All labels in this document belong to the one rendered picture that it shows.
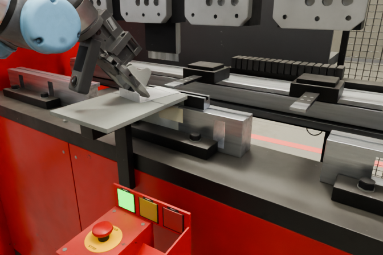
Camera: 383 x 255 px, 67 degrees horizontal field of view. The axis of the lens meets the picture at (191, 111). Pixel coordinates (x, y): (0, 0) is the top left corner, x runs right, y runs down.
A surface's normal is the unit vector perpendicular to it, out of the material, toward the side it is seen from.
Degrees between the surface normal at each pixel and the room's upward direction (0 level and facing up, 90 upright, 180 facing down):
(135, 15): 90
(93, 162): 90
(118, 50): 90
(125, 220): 0
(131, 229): 0
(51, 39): 90
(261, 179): 0
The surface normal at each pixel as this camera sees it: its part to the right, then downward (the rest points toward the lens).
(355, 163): -0.55, 0.28
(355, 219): 0.00, -0.94
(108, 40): 0.71, 0.24
